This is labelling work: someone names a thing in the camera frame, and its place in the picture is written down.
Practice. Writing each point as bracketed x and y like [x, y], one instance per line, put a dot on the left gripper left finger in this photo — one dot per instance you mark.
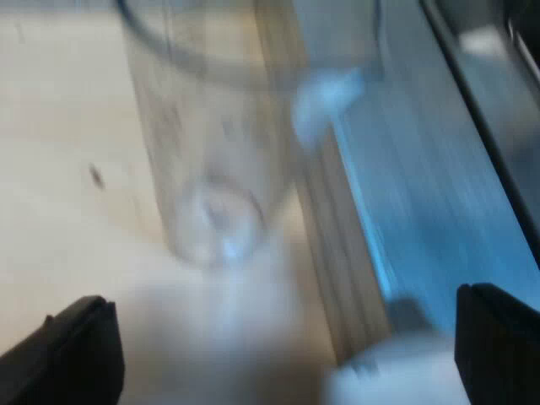
[59, 358]

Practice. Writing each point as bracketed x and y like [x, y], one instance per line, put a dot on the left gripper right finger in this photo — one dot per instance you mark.
[502, 337]

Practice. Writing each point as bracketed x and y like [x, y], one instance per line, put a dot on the steel espresso machine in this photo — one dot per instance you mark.
[443, 139]

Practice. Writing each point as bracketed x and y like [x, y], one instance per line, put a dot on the clear measuring glass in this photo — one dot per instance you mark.
[202, 139]

